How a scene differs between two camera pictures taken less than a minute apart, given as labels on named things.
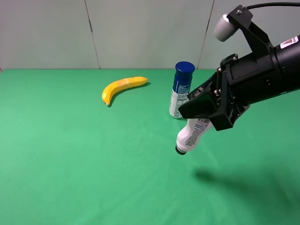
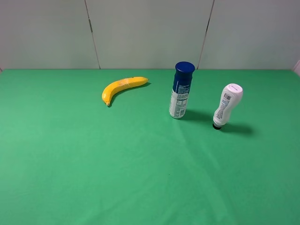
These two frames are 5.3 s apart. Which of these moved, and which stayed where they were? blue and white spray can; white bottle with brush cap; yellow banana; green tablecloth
Moved: white bottle with brush cap
Stayed: yellow banana; green tablecloth; blue and white spray can
